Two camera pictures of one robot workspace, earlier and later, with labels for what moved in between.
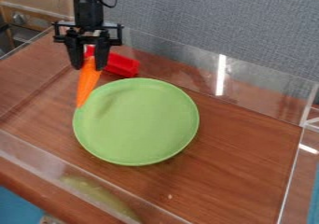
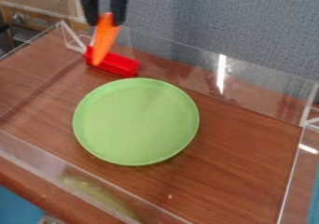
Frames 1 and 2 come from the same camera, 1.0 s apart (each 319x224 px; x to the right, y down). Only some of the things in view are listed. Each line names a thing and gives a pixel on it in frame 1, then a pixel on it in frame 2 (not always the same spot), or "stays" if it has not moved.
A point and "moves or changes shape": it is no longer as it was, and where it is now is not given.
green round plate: [136, 122] stays
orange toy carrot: [86, 79] moves or changes shape
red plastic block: [118, 64] stays
